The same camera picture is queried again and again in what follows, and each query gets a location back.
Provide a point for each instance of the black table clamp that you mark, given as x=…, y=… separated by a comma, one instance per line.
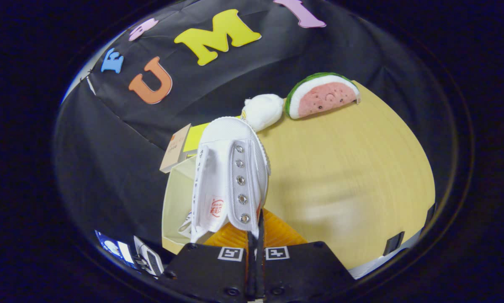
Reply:
x=393, y=243

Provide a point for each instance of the white plush toy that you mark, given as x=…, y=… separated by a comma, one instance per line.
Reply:
x=262, y=111

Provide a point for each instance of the grey-green fabric storage box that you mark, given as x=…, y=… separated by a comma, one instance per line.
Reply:
x=176, y=198

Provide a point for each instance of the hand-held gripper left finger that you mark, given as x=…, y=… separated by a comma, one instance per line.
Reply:
x=205, y=269

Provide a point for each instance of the watermelon slice plush toy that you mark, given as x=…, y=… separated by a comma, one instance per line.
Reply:
x=323, y=97

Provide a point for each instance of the yellow book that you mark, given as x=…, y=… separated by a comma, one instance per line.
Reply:
x=193, y=136

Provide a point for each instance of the computer monitor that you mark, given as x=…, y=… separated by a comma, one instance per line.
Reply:
x=115, y=250

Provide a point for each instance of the beige book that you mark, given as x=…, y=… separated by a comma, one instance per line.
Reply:
x=175, y=149

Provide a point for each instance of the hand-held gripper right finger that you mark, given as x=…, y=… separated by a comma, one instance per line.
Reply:
x=260, y=269

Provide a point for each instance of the white keypad device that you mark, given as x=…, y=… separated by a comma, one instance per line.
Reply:
x=150, y=257

